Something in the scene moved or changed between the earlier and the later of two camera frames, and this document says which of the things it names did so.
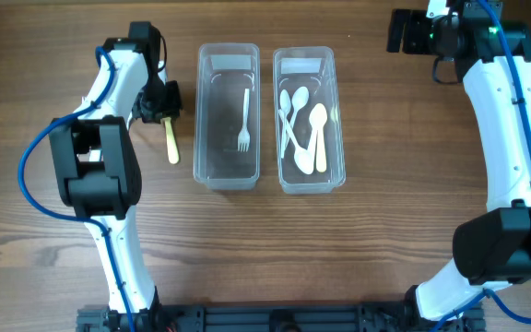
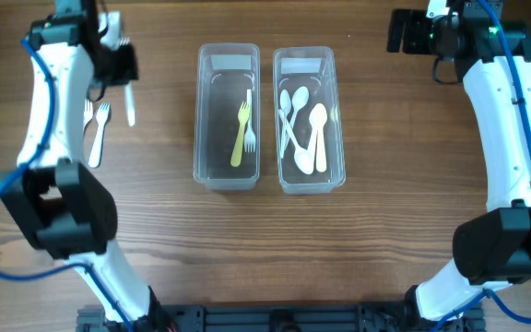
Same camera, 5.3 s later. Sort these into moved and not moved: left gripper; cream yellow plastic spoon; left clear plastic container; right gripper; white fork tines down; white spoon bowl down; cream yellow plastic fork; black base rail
Moved: left gripper; white fork tines down; cream yellow plastic fork
Not moved: right gripper; left clear plastic container; black base rail; white spoon bowl down; cream yellow plastic spoon
